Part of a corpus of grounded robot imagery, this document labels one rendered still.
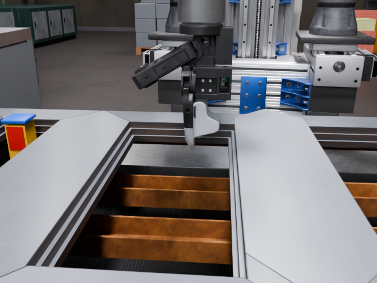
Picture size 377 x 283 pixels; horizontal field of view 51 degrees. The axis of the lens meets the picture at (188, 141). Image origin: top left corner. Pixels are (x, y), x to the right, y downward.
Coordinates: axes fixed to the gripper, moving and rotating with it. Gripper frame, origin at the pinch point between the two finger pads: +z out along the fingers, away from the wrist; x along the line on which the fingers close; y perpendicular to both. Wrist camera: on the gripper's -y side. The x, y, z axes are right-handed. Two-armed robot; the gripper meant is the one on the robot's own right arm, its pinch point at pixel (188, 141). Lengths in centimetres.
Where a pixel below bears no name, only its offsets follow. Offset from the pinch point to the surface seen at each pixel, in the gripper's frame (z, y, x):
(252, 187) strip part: 5.9, 11.2, -5.4
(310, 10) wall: 25, 251, 1128
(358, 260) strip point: 5.9, 22.9, -23.7
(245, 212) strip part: 5.9, 9.7, -13.6
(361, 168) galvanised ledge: 24, 48, 45
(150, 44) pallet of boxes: 71, -134, 705
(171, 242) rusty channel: 20.1, -3.0, -2.0
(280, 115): 5.7, 21.3, 35.8
